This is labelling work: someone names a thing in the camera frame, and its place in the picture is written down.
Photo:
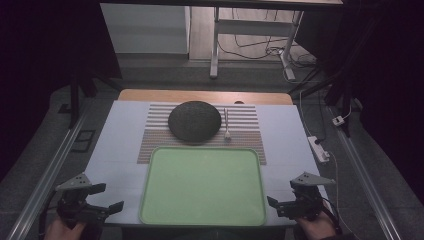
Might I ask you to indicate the person's right hand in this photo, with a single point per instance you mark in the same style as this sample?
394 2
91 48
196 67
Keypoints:
316 229

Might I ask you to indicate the white-legged desk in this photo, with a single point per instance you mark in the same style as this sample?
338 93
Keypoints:
253 28

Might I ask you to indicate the black stand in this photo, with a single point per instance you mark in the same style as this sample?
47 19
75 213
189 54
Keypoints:
336 90
75 100

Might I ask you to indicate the white power strip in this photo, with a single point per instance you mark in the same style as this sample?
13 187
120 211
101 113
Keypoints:
318 150

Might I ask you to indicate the green tray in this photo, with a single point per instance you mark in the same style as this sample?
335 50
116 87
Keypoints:
203 188

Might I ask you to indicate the white cabinet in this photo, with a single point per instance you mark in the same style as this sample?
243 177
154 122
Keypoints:
146 30

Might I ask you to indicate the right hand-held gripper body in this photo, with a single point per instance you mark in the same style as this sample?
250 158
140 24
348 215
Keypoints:
310 180

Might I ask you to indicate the person's left hand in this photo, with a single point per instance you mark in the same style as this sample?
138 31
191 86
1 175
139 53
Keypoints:
61 230

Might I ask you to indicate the aluminium rail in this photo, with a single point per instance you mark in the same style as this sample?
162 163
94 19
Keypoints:
46 180
366 180

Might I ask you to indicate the silver fork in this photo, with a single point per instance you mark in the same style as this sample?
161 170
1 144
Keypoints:
227 124

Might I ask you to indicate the white adapter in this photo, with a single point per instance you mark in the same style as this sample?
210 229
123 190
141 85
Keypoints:
338 120

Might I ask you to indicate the black frame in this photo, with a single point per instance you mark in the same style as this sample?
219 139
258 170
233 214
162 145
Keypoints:
83 140

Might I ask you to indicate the striped placemat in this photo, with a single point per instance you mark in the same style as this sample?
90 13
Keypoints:
246 141

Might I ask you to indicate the dark round plate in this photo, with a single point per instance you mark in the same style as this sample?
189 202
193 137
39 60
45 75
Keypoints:
195 121

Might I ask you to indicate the dark curtain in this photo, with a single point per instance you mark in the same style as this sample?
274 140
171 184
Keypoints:
33 66
383 66

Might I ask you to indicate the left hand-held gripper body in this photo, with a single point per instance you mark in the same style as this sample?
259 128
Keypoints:
74 182

